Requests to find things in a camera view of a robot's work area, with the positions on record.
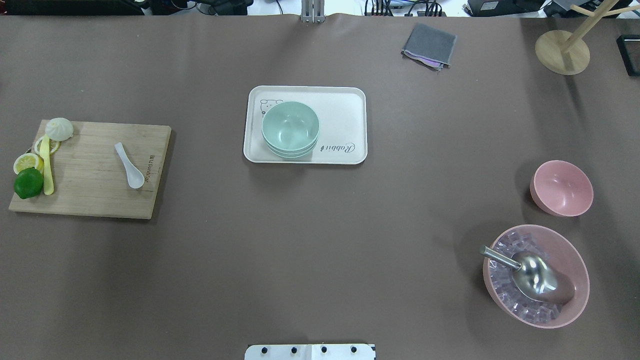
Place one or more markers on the white ceramic spoon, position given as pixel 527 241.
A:
pixel 134 177

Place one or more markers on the small pink bowl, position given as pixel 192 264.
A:
pixel 562 189

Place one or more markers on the large pink ice bowl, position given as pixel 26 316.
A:
pixel 560 254

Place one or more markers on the stacked green bowls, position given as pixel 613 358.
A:
pixel 291 129

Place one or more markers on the cream serving tray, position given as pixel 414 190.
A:
pixel 343 123

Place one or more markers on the grey folded cloth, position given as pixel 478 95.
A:
pixel 430 46

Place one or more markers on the wooden cutting board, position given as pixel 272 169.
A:
pixel 90 179

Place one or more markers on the metal ice scoop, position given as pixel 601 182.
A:
pixel 531 275

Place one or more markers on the white steamed bun toy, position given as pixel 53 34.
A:
pixel 59 129

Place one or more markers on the lemon slice near bun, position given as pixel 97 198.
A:
pixel 54 145

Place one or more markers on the wooden mug tree stand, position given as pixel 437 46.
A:
pixel 564 52

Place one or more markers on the green lime toy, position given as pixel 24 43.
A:
pixel 28 183

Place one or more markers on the lemon slice near lime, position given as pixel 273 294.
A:
pixel 28 160

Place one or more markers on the dark wooden tray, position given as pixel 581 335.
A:
pixel 629 48

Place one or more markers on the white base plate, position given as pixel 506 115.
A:
pixel 318 351

